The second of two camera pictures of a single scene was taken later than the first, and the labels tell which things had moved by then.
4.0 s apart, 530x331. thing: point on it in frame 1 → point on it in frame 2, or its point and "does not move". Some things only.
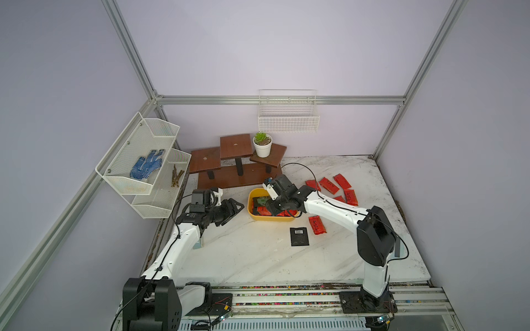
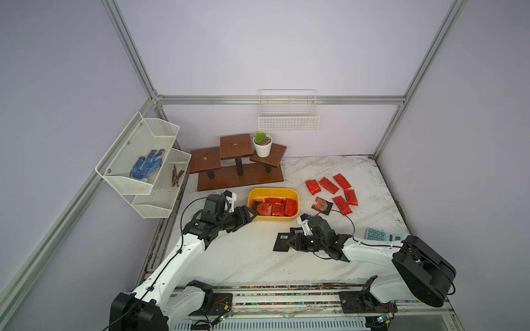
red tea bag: [351, 197] does not move
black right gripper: [274, 209] → [299, 241]
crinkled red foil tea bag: [313, 185] does not move
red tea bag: [341, 181] does not move
